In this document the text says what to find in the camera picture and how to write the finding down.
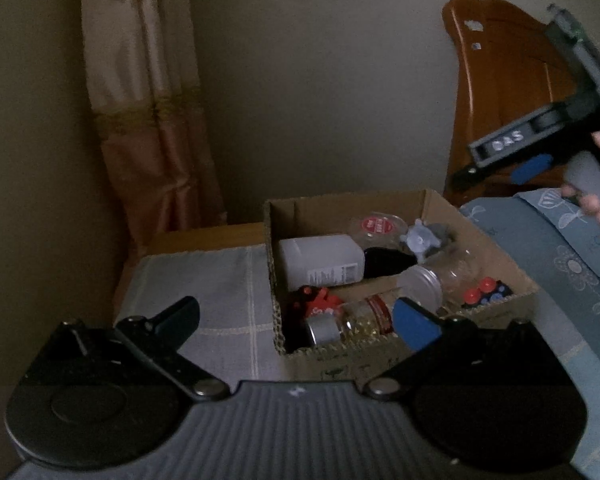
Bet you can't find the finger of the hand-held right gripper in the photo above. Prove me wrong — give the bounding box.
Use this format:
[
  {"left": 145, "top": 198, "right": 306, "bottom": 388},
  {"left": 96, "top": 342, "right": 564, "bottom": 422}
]
[
  {"left": 452, "top": 157, "right": 518, "bottom": 187},
  {"left": 511, "top": 154, "right": 554, "bottom": 187}
]

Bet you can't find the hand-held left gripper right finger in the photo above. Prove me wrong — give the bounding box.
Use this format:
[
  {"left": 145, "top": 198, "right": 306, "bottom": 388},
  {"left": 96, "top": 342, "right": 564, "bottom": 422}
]
[{"left": 362, "top": 297, "right": 576, "bottom": 403}]

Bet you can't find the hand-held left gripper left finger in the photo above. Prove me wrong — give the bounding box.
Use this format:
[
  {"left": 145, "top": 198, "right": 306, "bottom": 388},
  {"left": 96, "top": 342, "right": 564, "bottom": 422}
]
[{"left": 22, "top": 296, "right": 231, "bottom": 402}]

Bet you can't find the spice jar with silver lid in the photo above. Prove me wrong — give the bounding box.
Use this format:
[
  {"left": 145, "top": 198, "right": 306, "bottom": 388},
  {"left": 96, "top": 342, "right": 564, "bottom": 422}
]
[{"left": 305, "top": 295, "right": 397, "bottom": 347}]

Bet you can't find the dark bottle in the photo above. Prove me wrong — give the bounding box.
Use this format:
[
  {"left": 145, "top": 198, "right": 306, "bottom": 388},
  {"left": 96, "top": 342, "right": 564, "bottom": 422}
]
[{"left": 362, "top": 247, "right": 418, "bottom": 279}]

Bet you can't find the grey plastic toy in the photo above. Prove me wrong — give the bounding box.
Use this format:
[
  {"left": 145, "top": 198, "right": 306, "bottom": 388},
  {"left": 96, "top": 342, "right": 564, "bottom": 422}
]
[{"left": 399, "top": 219, "right": 456, "bottom": 262}]

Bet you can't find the brown cardboard box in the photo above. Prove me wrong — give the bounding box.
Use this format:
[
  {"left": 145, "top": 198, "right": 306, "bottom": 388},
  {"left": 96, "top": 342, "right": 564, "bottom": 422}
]
[{"left": 262, "top": 188, "right": 541, "bottom": 386}]

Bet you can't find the red and black toy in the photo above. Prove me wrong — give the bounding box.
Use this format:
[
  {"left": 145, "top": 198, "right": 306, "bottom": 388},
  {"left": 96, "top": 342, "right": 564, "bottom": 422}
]
[{"left": 286, "top": 285, "right": 345, "bottom": 323}]

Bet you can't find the white plastic bottle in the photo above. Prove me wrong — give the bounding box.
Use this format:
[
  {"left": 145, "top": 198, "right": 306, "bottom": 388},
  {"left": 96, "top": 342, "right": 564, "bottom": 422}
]
[{"left": 278, "top": 234, "right": 366, "bottom": 288}]

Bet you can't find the grey checked cloth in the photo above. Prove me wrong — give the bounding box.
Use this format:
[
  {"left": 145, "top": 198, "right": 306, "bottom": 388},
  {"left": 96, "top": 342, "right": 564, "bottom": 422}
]
[{"left": 115, "top": 245, "right": 288, "bottom": 386}]

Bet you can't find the clear plastic jar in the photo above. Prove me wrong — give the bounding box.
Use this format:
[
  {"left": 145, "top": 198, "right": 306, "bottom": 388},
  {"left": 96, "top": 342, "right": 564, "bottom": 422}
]
[{"left": 399, "top": 255, "right": 481, "bottom": 313}]

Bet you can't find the wooden headboard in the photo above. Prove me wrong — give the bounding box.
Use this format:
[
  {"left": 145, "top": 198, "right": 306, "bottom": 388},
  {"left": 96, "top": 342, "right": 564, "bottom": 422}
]
[{"left": 442, "top": 0, "right": 600, "bottom": 208}]

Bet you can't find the blue floral quilt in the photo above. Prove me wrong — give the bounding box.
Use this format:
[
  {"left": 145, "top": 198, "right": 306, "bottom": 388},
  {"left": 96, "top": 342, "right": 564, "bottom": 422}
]
[{"left": 459, "top": 187, "right": 600, "bottom": 480}]

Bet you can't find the clear jar with red lid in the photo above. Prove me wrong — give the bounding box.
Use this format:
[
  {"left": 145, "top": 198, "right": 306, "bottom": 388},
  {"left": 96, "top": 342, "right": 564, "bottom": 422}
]
[{"left": 349, "top": 211, "right": 410, "bottom": 251}]

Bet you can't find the beige and pink curtain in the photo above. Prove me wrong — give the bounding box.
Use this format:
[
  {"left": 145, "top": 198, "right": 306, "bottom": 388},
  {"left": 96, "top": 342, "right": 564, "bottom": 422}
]
[{"left": 80, "top": 0, "right": 228, "bottom": 261}]

